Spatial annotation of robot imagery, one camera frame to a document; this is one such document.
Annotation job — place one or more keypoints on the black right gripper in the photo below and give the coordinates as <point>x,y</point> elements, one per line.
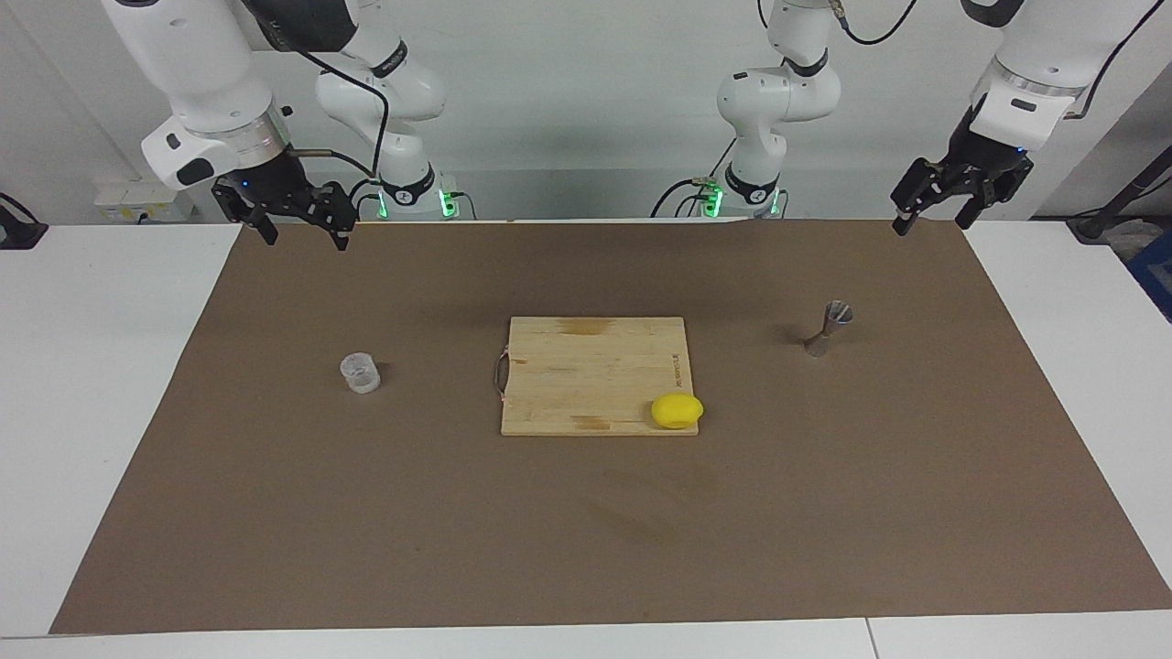
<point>275,188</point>

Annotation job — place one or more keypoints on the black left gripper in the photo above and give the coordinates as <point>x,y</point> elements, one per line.
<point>984,156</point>

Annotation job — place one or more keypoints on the clear plastic measuring cup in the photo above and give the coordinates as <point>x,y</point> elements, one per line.
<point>361,375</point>

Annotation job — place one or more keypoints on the metal double jigger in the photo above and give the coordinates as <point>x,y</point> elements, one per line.
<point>840,313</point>

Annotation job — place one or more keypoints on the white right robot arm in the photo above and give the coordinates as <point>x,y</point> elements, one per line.
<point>211,73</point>

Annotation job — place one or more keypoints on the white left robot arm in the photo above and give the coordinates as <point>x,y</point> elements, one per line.
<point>778,96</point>

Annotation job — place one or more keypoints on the black stand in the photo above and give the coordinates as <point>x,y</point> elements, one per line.
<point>1112,206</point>

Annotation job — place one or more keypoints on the blue crate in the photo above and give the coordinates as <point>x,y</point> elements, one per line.
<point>1155,270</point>

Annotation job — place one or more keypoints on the wooden cutting board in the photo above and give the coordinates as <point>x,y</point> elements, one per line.
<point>586,375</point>

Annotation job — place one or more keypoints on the yellow lemon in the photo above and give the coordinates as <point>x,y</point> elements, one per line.
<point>678,411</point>

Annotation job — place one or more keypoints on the brown paper table mat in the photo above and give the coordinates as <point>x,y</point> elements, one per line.
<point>586,531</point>

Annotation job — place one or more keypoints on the white wall power strip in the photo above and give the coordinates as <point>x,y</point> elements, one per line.
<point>137,199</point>

